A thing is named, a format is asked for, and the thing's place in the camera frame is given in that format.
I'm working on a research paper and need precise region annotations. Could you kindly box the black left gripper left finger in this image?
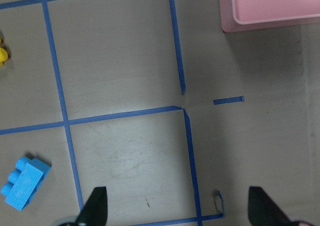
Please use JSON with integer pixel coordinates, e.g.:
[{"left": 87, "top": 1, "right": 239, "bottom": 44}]
[{"left": 74, "top": 187, "right": 108, "bottom": 226}]

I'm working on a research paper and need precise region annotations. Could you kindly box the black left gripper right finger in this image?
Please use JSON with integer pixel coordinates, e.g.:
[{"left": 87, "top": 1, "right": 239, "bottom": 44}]
[{"left": 247, "top": 186, "right": 292, "bottom": 226}]

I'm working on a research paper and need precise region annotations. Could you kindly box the yellow toy block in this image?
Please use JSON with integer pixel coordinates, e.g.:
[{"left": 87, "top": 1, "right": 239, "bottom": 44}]
[{"left": 0, "top": 38, "right": 9, "bottom": 66}]

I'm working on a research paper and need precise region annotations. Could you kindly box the blue toy block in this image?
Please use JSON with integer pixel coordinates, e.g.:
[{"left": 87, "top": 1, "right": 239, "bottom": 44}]
[{"left": 0, "top": 157, "right": 51, "bottom": 211}]

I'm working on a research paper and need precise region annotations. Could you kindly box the pink plastic box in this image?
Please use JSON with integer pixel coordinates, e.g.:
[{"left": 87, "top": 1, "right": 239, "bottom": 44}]
[{"left": 219, "top": 0, "right": 320, "bottom": 33}]

